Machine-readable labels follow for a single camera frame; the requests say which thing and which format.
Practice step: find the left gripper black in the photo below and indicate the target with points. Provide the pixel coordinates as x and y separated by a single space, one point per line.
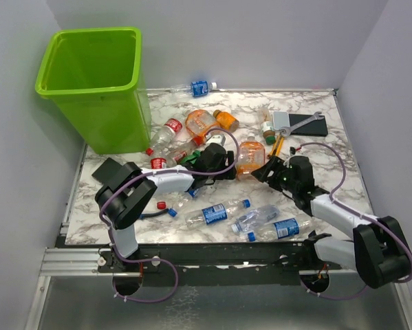
229 160

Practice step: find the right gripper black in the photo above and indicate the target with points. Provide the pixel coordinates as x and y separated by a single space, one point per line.
274 163

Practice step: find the crushed orange label bottle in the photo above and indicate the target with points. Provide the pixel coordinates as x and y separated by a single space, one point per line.
198 123
251 157

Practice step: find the orange juice bottle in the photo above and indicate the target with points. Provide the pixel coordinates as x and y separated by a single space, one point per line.
226 120

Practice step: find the brown tea bottle green cap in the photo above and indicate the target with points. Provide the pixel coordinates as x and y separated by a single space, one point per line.
266 126

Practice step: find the blue label water bottle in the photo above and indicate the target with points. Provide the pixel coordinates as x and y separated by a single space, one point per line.
216 213

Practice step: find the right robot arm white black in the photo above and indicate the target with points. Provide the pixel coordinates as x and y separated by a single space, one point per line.
376 249

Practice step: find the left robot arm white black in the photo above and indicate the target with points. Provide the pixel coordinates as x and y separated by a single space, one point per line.
127 189

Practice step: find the green plastic bin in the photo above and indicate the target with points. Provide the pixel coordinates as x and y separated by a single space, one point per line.
94 77

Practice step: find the green plastic bottle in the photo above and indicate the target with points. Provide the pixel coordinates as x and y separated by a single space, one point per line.
191 159

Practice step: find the yellow black utility knife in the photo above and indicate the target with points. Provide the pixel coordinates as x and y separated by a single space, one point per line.
276 149

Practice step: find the small red label bottle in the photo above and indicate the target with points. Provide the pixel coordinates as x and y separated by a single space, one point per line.
179 153

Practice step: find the clear crushed water bottle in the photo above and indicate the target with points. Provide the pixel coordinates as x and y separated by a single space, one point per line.
255 218

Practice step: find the silver wrench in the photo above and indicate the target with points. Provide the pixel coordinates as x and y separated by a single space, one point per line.
287 130

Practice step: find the pepsi bottle centre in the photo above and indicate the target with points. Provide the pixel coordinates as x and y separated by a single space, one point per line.
182 199

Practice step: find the grey rectangular plate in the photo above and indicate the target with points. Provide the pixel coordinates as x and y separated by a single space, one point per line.
280 119

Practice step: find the red label clear bottle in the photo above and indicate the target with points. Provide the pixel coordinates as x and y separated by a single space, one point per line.
164 135

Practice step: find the red white label bottle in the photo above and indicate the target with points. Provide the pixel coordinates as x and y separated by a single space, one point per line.
158 163

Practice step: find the blue label bottle front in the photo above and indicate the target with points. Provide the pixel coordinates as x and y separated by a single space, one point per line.
280 230

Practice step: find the black foam block right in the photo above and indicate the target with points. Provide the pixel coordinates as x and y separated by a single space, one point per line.
317 128

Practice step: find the black foam block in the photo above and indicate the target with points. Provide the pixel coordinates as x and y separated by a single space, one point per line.
317 128
106 170

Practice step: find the blue bottle cap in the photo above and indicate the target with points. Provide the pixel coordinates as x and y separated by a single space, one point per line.
172 212

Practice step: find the red bottle cap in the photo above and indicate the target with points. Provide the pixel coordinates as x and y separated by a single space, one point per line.
161 205

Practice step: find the black foam block left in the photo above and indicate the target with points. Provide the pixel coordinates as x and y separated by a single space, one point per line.
106 170

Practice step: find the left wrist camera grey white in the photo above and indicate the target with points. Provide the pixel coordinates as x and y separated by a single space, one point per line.
219 139

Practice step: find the blue handled pliers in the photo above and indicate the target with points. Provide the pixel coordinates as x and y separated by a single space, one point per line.
154 214

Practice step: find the blue label bottle by wall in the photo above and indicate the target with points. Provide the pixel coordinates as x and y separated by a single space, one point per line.
196 89

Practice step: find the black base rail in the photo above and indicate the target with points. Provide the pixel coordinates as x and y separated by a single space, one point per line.
194 264

